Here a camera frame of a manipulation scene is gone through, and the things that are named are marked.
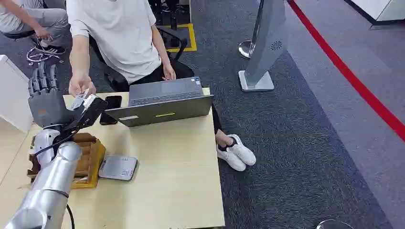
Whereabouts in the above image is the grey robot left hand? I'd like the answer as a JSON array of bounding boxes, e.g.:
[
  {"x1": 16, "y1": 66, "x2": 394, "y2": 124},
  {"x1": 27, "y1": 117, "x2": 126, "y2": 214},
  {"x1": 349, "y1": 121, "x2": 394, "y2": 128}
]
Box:
[{"x1": 28, "y1": 61, "x2": 108, "y2": 130}]

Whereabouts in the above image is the person's left hand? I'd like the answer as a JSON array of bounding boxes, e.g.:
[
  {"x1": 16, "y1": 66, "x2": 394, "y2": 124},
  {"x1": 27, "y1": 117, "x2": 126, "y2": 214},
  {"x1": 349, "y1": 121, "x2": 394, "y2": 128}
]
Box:
[{"x1": 162, "y1": 64, "x2": 177, "y2": 81}]

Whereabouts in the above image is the person's right hand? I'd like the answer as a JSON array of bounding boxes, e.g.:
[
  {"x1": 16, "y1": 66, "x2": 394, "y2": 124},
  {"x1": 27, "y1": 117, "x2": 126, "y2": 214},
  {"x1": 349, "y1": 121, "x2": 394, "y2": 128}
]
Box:
[{"x1": 68, "y1": 71, "x2": 97, "y2": 98}]

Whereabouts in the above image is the white printed card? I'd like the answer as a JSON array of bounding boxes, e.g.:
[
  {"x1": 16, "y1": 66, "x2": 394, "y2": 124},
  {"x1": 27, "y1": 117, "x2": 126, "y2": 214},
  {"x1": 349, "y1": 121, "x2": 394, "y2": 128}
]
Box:
[{"x1": 71, "y1": 91, "x2": 97, "y2": 110}]

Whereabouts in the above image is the black office chair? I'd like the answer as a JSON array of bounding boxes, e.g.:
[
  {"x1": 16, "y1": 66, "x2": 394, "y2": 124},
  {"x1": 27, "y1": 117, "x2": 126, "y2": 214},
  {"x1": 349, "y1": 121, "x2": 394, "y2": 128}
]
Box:
[{"x1": 88, "y1": 25, "x2": 195, "y2": 93}]

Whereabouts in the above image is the grey open laptop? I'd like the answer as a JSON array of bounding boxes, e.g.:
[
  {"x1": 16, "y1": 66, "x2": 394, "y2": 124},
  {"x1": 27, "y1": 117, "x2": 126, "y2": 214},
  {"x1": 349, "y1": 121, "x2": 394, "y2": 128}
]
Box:
[{"x1": 104, "y1": 76, "x2": 214, "y2": 128}]

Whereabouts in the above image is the white cabinet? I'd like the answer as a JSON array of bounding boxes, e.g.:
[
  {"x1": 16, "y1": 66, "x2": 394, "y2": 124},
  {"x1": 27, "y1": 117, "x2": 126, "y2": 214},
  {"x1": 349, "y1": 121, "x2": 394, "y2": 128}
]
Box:
[{"x1": 0, "y1": 54, "x2": 34, "y2": 134}]

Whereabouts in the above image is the black smartphone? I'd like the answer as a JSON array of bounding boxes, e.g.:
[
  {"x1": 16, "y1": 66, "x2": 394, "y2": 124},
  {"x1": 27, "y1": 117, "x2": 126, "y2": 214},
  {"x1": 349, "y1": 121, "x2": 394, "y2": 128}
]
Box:
[{"x1": 99, "y1": 95, "x2": 123, "y2": 126}]

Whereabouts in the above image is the chrome stool base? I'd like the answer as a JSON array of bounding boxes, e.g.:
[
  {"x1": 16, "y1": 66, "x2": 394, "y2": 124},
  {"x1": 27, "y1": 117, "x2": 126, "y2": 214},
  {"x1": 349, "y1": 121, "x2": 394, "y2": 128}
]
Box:
[{"x1": 26, "y1": 45, "x2": 65, "y2": 66}]

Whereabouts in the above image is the black stand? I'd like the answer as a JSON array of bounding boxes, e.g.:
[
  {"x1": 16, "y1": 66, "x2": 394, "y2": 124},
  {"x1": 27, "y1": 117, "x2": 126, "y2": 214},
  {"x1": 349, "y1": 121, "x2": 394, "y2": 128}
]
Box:
[{"x1": 148, "y1": 0, "x2": 191, "y2": 49}]

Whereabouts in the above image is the person in pale shirt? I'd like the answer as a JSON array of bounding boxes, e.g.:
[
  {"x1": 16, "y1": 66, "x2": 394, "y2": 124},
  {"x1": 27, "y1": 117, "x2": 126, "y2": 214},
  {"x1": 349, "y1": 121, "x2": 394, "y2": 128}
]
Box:
[{"x1": 65, "y1": 0, "x2": 257, "y2": 172}]

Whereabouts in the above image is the wooden card box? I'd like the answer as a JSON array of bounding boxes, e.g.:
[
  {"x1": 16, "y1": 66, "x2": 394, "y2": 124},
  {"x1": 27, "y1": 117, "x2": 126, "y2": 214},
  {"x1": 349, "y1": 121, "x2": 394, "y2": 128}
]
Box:
[{"x1": 26, "y1": 132, "x2": 107, "y2": 190}]

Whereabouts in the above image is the seated person in grey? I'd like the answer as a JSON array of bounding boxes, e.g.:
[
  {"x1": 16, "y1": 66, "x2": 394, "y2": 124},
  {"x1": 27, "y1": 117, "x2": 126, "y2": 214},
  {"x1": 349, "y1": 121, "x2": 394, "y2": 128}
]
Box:
[{"x1": 0, "y1": 0, "x2": 69, "y2": 55}]

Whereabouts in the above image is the grey square card reader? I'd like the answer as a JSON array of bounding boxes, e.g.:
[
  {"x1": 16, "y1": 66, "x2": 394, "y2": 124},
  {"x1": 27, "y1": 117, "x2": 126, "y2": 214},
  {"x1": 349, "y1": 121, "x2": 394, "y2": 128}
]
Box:
[{"x1": 98, "y1": 154, "x2": 139, "y2": 182}]

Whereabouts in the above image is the grey kiosk stand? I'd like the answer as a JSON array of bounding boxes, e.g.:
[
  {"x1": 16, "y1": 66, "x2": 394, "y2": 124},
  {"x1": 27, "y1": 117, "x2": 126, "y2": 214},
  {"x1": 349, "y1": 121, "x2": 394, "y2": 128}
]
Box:
[{"x1": 238, "y1": 0, "x2": 289, "y2": 93}]

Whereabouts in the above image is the white sneaker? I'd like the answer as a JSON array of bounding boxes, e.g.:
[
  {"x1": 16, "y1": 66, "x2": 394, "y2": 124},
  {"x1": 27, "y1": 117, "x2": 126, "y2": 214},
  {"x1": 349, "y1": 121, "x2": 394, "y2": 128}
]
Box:
[
  {"x1": 216, "y1": 147, "x2": 247, "y2": 172},
  {"x1": 227, "y1": 134, "x2": 257, "y2": 167}
]

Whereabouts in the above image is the white counter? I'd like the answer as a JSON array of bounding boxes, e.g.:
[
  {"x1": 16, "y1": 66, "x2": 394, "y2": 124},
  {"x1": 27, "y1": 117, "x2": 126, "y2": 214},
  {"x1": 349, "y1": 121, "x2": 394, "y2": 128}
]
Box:
[{"x1": 344, "y1": 0, "x2": 405, "y2": 27}]

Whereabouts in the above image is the round chrome base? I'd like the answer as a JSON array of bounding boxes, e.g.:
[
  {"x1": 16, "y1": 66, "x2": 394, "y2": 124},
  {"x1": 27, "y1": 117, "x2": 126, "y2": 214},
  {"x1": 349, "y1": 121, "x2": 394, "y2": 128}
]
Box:
[{"x1": 315, "y1": 219, "x2": 354, "y2": 229}]

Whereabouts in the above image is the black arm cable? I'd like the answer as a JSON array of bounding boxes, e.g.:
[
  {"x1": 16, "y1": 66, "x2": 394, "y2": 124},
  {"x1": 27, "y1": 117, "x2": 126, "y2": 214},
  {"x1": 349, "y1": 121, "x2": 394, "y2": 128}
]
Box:
[{"x1": 65, "y1": 204, "x2": 75, "y2": 229}]

